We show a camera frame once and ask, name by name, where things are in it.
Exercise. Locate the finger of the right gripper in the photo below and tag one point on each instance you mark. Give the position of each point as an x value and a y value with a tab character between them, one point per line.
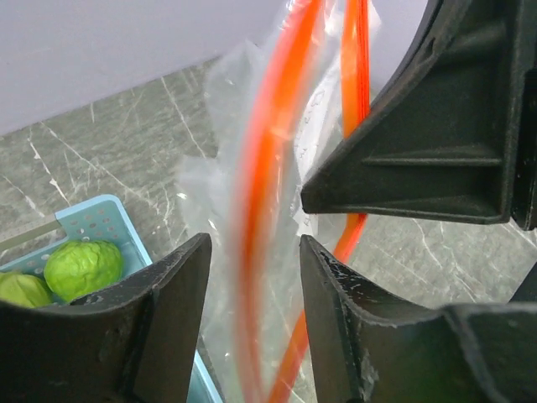
452	134

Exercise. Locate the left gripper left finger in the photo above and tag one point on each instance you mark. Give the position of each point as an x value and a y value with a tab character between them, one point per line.
105	336

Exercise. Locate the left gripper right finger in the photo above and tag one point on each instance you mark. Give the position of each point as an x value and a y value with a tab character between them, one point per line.
369	345

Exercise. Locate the light blue plastic basket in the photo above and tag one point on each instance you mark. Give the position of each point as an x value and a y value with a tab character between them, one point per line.
100	222

